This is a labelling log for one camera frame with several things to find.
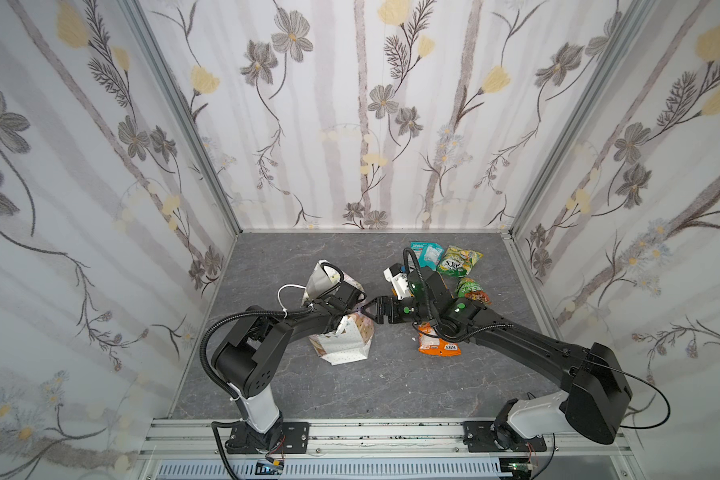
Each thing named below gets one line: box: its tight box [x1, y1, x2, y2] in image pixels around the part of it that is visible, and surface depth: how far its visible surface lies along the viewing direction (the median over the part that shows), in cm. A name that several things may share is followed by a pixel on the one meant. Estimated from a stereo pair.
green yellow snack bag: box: [436, 245, 484, 278], surface depth 109 cm
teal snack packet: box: [409, 241, 444, 271], surface depth 113 cm
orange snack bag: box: [417, 322, 461, 356], surface depth 88 cm
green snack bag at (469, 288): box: [458, 278, 493, 305], surface depth 100 cm
